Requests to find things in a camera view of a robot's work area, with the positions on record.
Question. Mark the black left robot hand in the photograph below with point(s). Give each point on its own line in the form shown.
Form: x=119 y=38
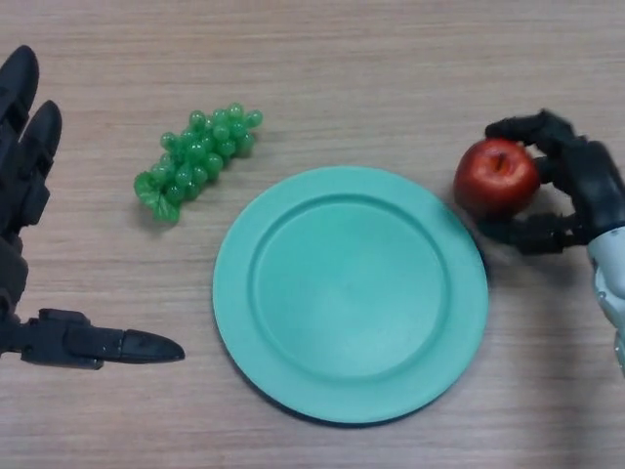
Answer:
x=14 y=185

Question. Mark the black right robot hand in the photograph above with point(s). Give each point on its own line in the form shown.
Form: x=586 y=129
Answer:
x=593 y=185

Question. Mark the red apple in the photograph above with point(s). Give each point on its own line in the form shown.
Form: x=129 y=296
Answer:
x=493 y=181

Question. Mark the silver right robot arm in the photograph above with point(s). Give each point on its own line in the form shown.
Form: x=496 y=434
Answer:
x=610 y=273

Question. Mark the green round plate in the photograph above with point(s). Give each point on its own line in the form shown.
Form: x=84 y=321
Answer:
x=351 y=303

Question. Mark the green grape bunch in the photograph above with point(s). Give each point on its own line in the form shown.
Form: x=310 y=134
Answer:
x=200 y=161

